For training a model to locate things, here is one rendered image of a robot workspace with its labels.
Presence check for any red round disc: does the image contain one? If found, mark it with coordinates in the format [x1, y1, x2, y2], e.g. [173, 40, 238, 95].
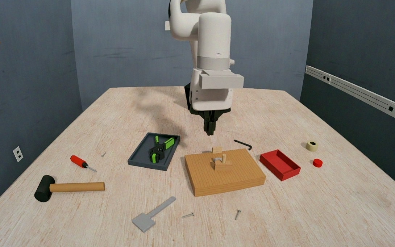
[313, 159, 323, 168]

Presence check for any beige cylinder with hole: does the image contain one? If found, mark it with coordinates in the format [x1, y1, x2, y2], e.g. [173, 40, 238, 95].
[306, 140, 318, 152]

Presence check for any black-headed mallet with wooden handle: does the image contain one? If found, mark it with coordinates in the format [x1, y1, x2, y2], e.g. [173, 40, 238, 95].
[34, 175, 105, 202]

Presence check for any small light wooden block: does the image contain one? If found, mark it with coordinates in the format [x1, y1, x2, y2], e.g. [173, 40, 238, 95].
[215, 160, 232, 171]

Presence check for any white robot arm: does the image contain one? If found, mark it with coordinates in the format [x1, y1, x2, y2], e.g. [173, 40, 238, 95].
[169, 0, 244, 89]

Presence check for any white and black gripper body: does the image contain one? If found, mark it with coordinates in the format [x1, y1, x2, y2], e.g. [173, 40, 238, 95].
[189, 67, 233, 111]

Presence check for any black spring clamp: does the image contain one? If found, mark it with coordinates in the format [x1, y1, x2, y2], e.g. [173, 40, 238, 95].
[150, 135, 175, 163]

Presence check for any red open tray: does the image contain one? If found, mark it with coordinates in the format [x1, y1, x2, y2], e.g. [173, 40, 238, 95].
[259, 149, 301, 181]

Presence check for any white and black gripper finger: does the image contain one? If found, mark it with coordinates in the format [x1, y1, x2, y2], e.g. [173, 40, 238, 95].
[190, 103, 212, 136]
[210, 108, 231, 135]

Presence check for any red-handled screwdriver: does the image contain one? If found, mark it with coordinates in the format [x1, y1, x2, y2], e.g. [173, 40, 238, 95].
[70, 155, 97, 172]

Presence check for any light brown wooden bench board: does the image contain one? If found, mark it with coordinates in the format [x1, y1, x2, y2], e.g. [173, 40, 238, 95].
[184, 146, 266, 197]

